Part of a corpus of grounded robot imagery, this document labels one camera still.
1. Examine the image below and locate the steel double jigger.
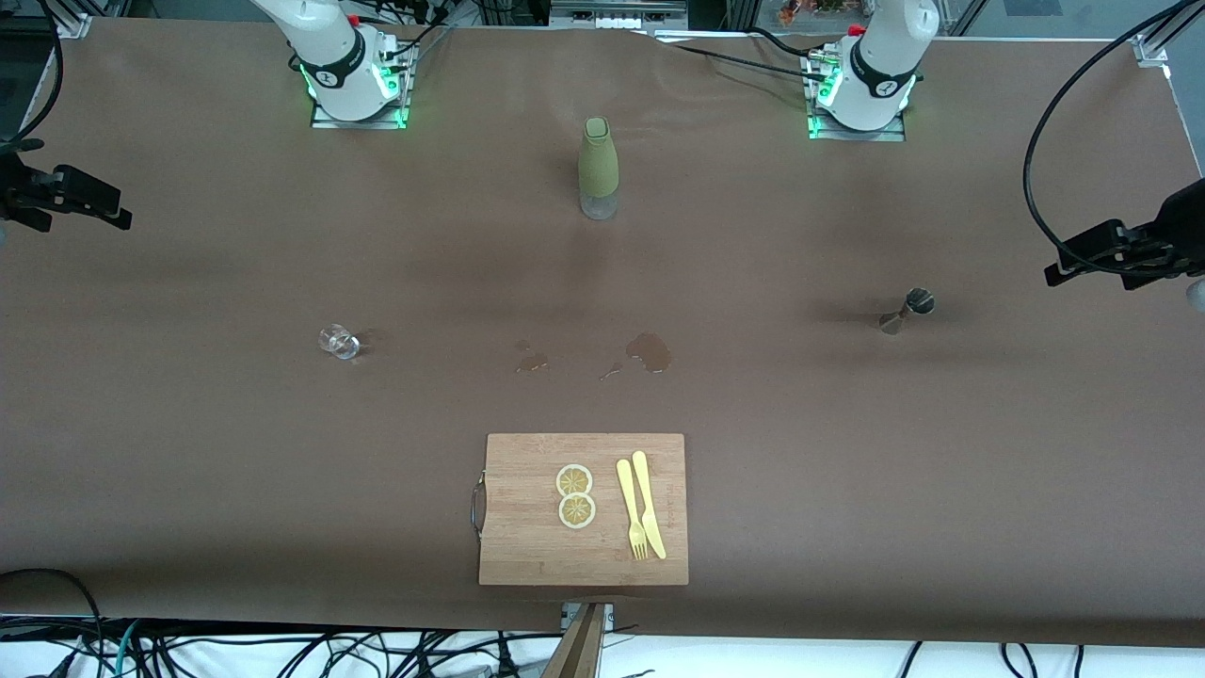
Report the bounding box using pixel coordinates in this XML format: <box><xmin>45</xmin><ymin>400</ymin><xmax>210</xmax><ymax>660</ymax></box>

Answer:
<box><xmin>878</xmin><ymin>288</ymin><xmax>936</xmax><ymax>335</ymax></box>

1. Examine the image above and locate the green sleeved glass bottle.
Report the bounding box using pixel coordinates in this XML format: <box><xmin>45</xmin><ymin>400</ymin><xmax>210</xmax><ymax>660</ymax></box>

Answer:
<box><xmin>578</xmin><ymin>117</ymin><xmax>620</xmax><ymax>221</ymax></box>

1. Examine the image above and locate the yellow plastic knife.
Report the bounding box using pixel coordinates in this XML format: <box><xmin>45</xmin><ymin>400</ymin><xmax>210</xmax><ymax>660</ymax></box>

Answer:
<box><xmin>632</xmin><ymin>451</ymin><xmax>667</xmax><ymax>560</ymax></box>

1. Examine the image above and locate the yellow plastic fork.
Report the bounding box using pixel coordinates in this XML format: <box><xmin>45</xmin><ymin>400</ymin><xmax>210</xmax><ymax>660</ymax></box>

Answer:
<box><xmin>617</xmin><ymin>459</ymin><xmax>651</xmax><ymax>561</ymax></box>

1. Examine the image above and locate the bamboo cutting board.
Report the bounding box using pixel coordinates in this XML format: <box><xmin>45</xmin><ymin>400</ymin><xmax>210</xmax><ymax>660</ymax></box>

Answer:
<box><xmin>471</xmin><ymin>433</ymin><xmax>689</xmax><ymax>587</ymax></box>

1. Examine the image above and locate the grey power strip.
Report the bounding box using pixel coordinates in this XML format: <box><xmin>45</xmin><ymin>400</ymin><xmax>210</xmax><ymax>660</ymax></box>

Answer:
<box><xmin>551</xmin><ymin>0</ymin><xmax>688</xmax><ymax>29</ymax></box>

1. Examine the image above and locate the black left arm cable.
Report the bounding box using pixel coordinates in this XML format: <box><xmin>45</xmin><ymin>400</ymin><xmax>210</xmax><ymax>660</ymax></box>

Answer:
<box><xmin>1023</xmin><ymin>0</ymin><xmax>1205</xmax><ymax>276</ymax></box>

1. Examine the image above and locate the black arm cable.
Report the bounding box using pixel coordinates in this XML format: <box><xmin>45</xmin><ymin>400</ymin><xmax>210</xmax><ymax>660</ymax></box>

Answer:
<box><xmin>1023</xmin><ymin>0</ymin><xmax>1205</xmax><ymax>276</ymax></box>
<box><xmin>14</xmin><ymin>0</ymin><xmax>65</xmax><ymax>147</ymax></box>

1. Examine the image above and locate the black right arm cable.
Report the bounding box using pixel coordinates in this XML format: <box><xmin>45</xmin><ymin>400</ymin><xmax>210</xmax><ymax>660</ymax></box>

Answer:
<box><xmin>14</xmin><ymin>0</ymin><xmax>65</xmax><ymax>147</ymax></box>

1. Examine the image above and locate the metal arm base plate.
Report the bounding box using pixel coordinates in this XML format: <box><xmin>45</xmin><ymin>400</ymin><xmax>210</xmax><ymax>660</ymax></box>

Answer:
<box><xmin>806</xmin><ymin>52</ymin><xmax>908</xmax><ymax>142</ymax></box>
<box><xmin>311</xmin><ymin>38</ymin><xmax>412</xmax><ymax>130</ymax></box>

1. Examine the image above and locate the black looped floor cable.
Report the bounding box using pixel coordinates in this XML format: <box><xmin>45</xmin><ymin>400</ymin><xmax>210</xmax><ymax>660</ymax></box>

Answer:
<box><xmin>0</xmin><ymin>568</ymin><xmax>106</xmax><ymax>678</ymax></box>

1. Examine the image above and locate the black cable on table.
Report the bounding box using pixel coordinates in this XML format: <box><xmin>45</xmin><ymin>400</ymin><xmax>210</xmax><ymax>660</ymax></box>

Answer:
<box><xmin>650</xmin><ymin>28</ymin><xmax>831</xmax><ymax>84</ymax></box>

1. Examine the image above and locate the teal floor cable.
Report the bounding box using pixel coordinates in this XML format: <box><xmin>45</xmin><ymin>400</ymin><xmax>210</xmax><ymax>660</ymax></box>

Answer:
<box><xmin>111</xmin><ymin>620</ymin><xmax>142</xmax><ymax>678</ymax></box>

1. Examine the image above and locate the wooden post with bracket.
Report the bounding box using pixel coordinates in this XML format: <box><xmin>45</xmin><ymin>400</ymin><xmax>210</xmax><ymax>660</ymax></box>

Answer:
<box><xmin>544</xmin><ymin>603</ymin><xmax>615</xmax><ymax>678</ymax></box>

